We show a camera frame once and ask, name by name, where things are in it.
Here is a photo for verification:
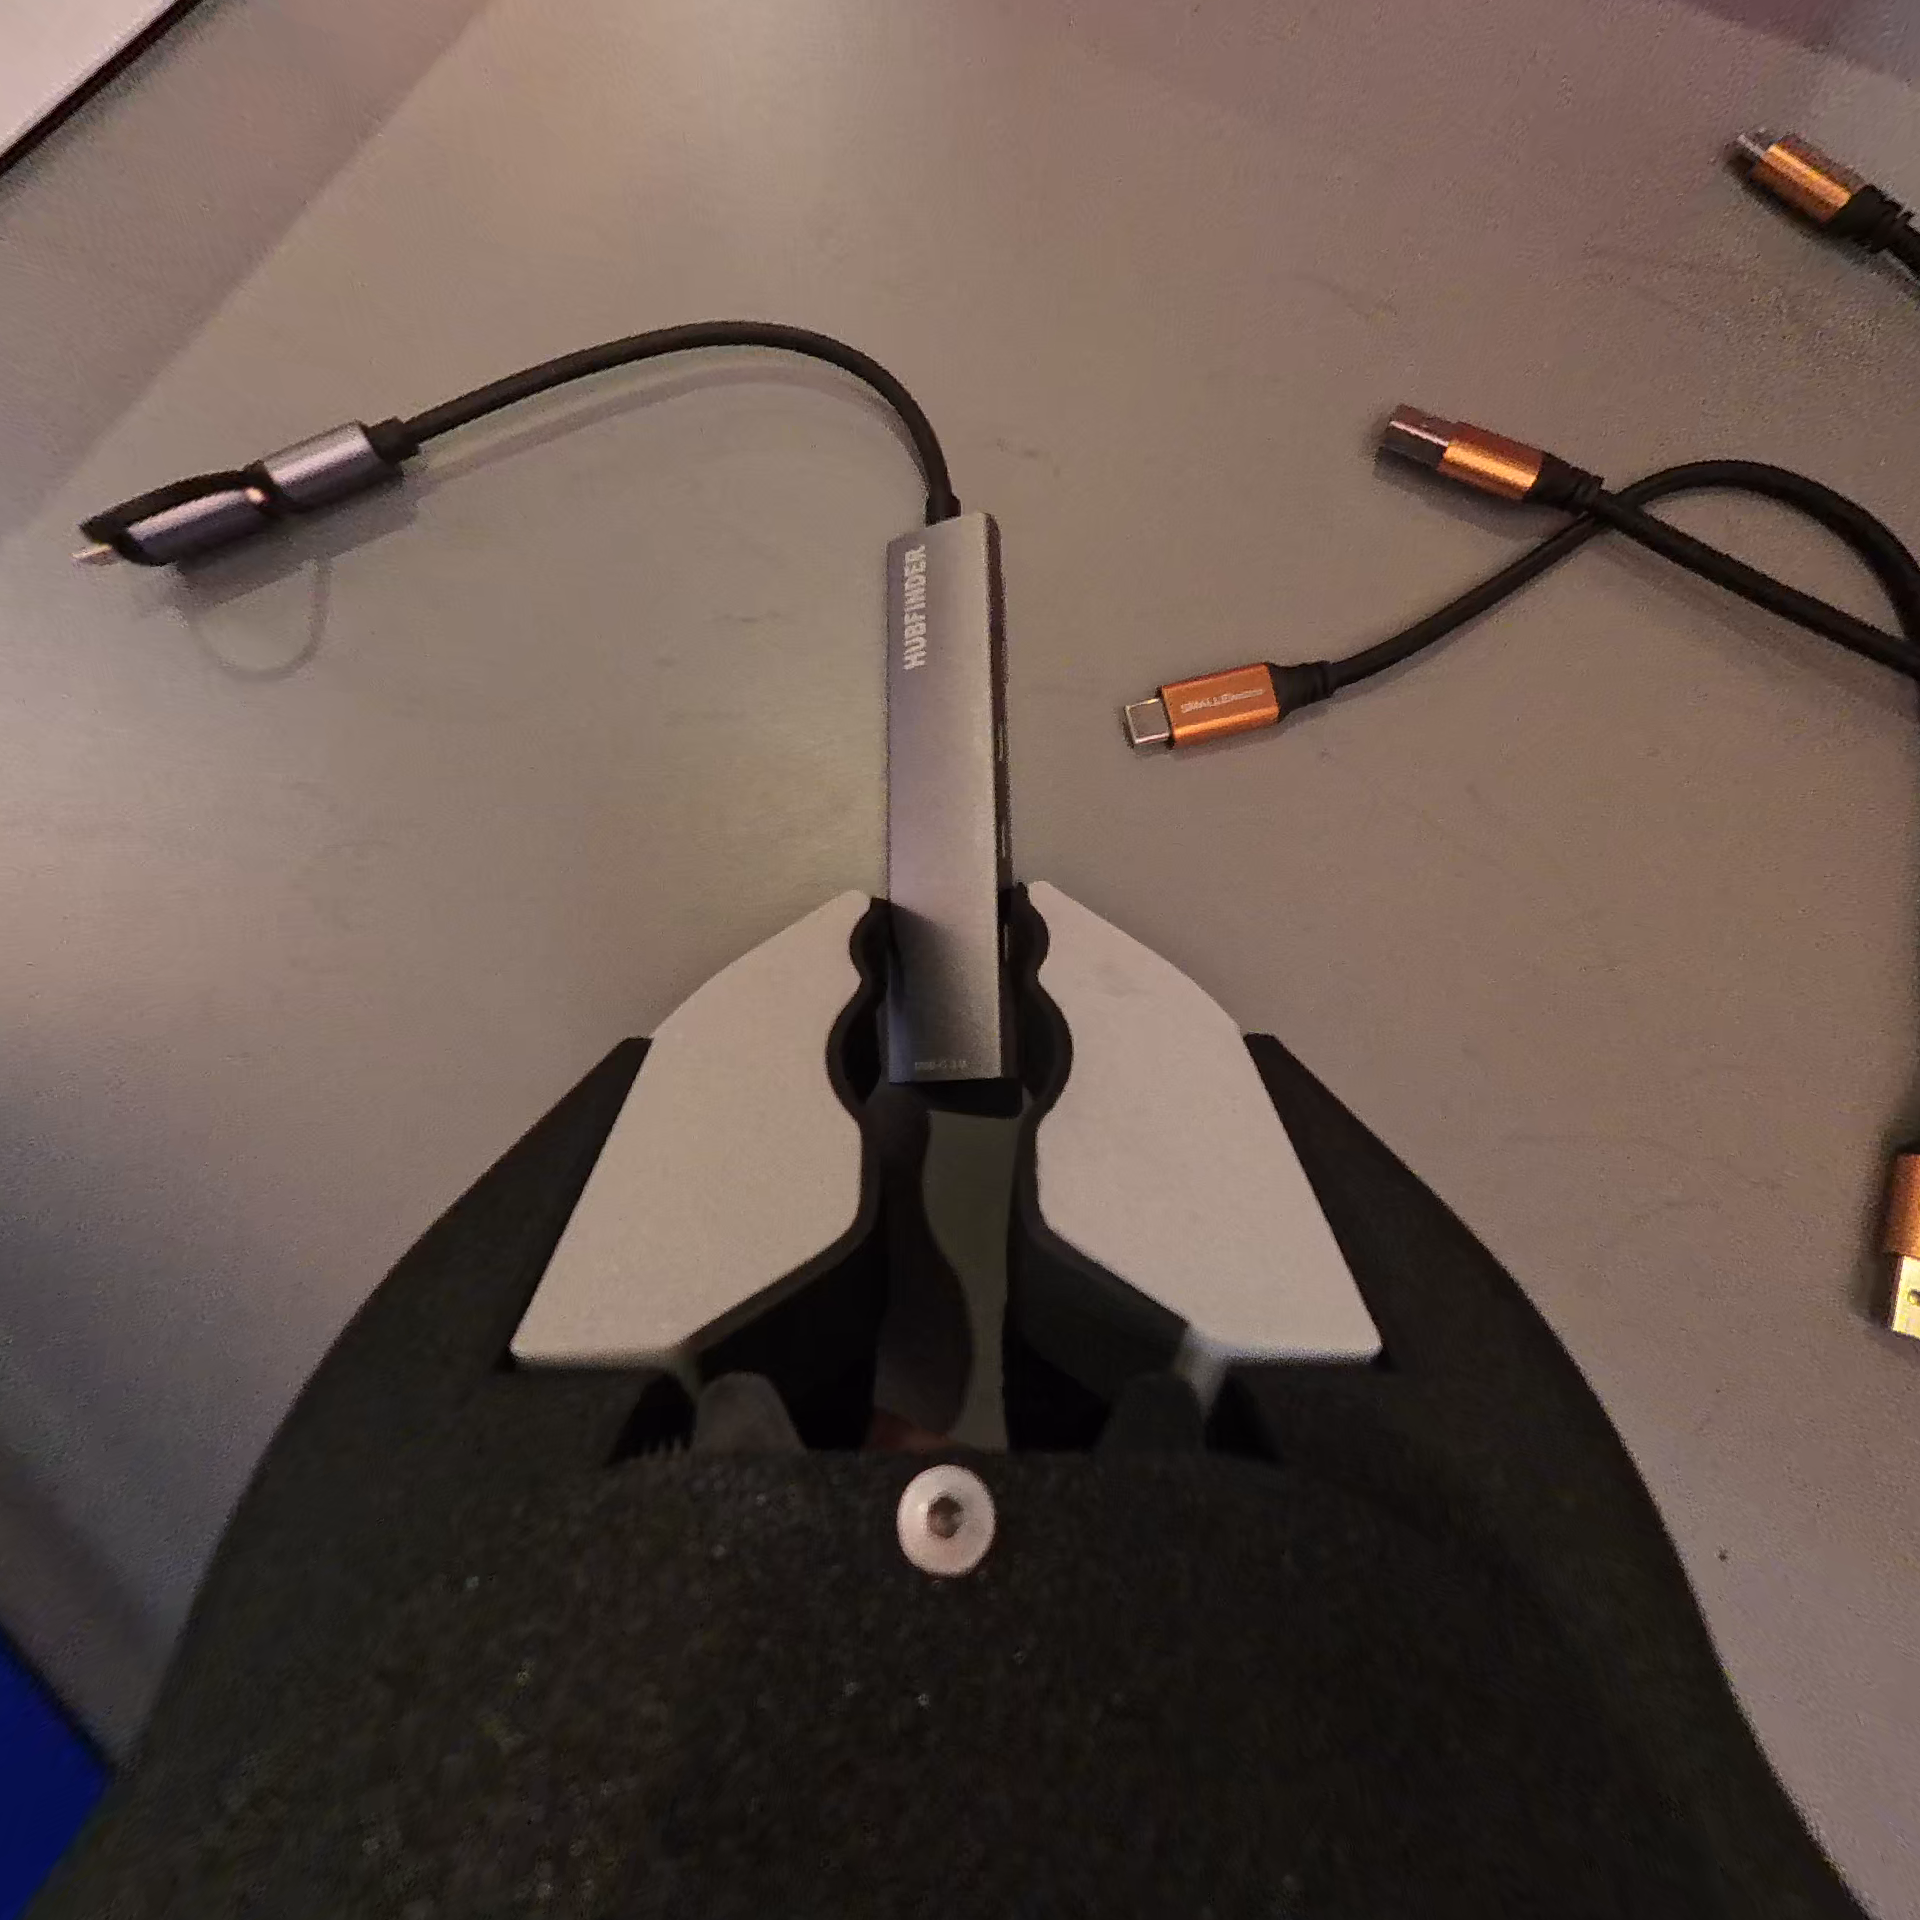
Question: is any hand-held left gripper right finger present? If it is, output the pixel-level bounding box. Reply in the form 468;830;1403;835
1015;881;1382;1451

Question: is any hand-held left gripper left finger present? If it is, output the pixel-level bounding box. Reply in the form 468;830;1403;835
510;889;892;1451

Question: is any grey USB hub with cable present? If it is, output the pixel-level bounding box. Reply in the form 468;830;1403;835
71;317;1039;1085

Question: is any blue plastic bin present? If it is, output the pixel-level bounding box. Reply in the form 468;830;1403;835
0;1626;117;1920

